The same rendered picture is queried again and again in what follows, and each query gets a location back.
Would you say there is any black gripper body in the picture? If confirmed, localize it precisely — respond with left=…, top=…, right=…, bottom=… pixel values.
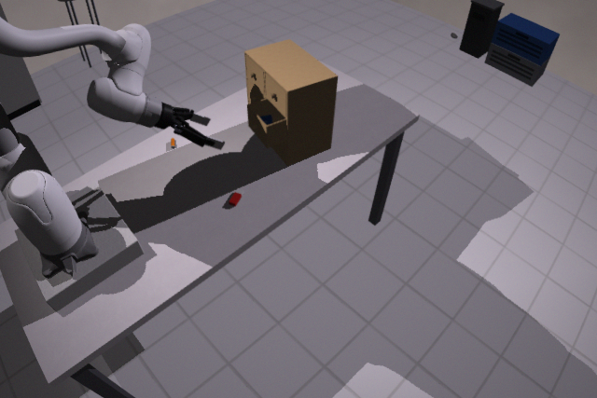
left=154, top=103, right=185, bottom=130

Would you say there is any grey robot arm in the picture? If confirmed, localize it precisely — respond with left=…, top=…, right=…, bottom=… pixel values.
left=0, top=17, right=162, bottom=278

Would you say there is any dark blue nine-volt battery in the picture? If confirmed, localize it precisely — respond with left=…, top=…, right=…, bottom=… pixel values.
left=260, top=115, right=272, bottom=125

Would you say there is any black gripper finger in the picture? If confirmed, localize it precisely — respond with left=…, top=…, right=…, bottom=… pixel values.
left=174, top=116, right=225, bottom=150
left=173, top=107, right=211, bottom=126

